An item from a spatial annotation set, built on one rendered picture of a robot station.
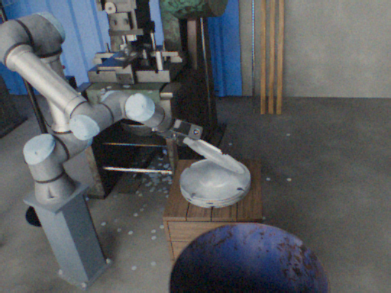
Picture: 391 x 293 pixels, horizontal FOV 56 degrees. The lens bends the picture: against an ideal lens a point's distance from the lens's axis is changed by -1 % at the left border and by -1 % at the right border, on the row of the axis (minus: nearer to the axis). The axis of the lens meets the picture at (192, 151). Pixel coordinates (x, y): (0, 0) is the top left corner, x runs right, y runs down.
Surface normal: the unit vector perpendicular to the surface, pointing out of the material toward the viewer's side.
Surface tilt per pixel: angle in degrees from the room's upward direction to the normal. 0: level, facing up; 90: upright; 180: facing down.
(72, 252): 90
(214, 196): 0
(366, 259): 0
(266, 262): 88
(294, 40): 90
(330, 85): 90
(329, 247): 0
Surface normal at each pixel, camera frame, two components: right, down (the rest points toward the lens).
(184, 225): -0.13, 0.53
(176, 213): -0.11, -0.85
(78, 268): 0.23, 0.49
